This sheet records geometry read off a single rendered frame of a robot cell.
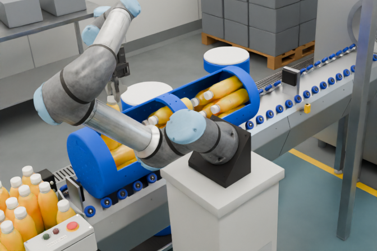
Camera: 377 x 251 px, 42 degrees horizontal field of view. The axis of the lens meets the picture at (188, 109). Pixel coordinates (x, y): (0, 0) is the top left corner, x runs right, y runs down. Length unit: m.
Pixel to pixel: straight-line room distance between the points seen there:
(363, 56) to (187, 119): 1.27
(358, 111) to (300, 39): 2.95
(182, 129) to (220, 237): 0.40
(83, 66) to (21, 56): 4.10
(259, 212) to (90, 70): 0.84
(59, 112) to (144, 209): 0.84
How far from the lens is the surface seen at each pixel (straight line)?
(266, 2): 5.17
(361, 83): 2.63
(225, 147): 1.63
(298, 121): 2.66
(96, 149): 1.85
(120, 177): 1.90
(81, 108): 1.37
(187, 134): 1.51
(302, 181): 3.64
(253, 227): 1.81
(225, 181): 1.66
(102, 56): 1.32
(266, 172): 1.75
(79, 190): 1.95
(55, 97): 1.34
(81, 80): 1.29
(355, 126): 2.74
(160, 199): 2.11
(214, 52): 3.06
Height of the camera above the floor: 2.18
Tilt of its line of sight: 28 degrees down
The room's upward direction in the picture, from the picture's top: 4 degrees counter-clockwise
